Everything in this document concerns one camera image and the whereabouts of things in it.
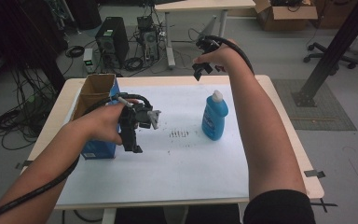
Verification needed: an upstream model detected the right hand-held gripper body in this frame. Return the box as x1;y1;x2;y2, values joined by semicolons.
195;35;222;54

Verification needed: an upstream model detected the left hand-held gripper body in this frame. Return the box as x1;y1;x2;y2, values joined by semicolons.
117;92;154;138

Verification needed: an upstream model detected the blue cardboard box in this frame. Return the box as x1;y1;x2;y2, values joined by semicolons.
70;73;121;161

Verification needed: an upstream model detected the blue plastic bottle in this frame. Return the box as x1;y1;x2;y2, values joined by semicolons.
200;90;230;142

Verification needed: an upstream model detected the person's right hand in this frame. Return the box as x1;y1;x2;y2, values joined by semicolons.
193;38;241;75

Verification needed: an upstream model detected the person's left hand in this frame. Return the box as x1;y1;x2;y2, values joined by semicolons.
82;98;140;147

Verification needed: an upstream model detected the white-legged wooden desk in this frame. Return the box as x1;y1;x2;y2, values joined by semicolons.
154;0;257;70

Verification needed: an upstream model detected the white paper sheet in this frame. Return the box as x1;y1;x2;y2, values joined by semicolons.
55;83;250;206

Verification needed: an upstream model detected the open-sided computer tower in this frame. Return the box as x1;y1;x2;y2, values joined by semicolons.
136;15;162;63

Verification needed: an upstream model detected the small white power device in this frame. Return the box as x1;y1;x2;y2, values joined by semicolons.
82;48;94;75

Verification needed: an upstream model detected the black computer tower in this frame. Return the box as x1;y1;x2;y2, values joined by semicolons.
94;16;131;65

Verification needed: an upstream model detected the brown cardboard box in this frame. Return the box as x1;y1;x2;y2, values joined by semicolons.
254;0;319;33

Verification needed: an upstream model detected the metal table clip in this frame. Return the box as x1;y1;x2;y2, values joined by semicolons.
14;160;34;171
303;169;326;179

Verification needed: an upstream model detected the black office chair base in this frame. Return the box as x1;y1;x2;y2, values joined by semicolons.
303;41;358;70

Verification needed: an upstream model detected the grey floor mat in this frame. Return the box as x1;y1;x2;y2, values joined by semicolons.
271;78;358;132

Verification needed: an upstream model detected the black curtain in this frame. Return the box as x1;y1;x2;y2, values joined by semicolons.
0;0;70;92

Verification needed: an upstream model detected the person's black sleeve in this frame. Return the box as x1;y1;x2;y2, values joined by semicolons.
242;189;317;224

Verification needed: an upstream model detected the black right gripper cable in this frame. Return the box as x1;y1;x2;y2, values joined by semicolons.
209;35;255;77

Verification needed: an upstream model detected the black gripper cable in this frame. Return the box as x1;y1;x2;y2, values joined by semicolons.
0;92;154;224
209;35;255;77

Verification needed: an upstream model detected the coiled black cable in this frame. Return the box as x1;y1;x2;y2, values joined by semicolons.
64;45;86;59

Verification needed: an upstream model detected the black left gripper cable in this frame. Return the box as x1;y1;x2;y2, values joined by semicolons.
0;92;154;224

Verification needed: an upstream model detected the tangle of black floor cables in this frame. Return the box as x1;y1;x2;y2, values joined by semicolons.
0;66;59;151

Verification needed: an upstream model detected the black metal post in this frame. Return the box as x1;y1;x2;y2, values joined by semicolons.
291;0;358;108

